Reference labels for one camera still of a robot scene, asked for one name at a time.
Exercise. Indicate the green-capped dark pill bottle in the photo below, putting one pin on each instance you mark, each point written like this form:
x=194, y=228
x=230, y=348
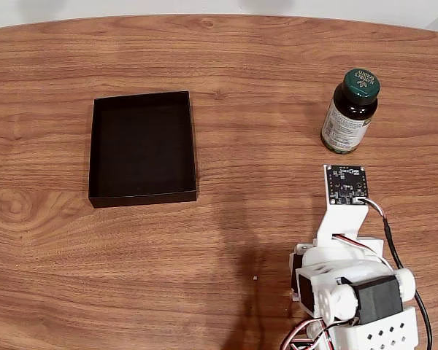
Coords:
x=350, y=109

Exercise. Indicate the shallow black cardboard box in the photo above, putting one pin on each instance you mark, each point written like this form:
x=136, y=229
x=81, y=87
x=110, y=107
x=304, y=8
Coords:
x=142, y=149

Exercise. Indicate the camera board on white mount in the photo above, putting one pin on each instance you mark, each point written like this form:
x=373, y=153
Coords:
x=345, y=218

